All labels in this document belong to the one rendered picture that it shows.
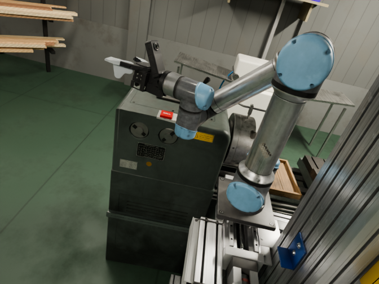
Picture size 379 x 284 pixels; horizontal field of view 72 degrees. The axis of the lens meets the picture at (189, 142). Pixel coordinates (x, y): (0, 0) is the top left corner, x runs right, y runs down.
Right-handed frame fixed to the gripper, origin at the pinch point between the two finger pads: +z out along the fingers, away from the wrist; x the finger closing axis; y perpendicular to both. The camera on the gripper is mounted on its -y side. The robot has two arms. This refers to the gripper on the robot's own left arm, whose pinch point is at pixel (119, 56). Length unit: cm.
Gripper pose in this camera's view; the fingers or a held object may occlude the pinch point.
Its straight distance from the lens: 96.9
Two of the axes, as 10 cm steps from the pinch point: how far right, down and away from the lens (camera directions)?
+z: -8.6, -4.1, 3.0
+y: -2.7, 8.7, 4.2
